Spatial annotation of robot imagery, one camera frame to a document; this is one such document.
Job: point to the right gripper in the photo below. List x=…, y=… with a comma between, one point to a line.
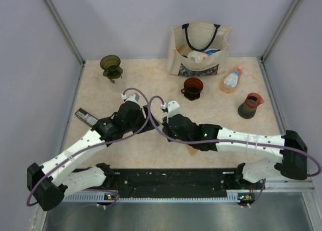
x=166, y=129

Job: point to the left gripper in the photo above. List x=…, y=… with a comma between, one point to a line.
x=149, y=126

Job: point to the brown coffee dripper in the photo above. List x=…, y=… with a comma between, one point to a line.
x=192, y=88

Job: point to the olive green coffee dripper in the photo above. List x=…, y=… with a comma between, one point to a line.
x=110, y=65

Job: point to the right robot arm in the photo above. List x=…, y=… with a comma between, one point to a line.
x=281, y=155

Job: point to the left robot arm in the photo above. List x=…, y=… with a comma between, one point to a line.
x=50, y=182

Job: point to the brown paper coffee filter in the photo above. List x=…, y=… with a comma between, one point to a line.
x=192, y=151

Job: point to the clear glass coffee server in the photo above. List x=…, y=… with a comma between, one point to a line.
x=119, y=85

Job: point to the silver rectangular box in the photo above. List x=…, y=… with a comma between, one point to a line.
x=86, y=117

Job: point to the pink lotion bottle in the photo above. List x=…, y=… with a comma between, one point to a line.
x=230, y=82

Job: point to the dark carafe with red lid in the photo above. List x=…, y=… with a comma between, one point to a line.
x=248, y=108

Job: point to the beige canvas tote bag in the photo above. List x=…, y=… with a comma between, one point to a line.
x=198, y=49

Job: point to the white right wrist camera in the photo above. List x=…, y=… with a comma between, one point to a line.
x=171, y=107

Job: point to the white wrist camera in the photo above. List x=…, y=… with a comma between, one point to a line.
x=171, y=107
x=132, y=98

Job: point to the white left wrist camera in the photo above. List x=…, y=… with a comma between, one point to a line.
x=132, y=98

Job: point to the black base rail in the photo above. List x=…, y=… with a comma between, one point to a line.
x=175, y=183

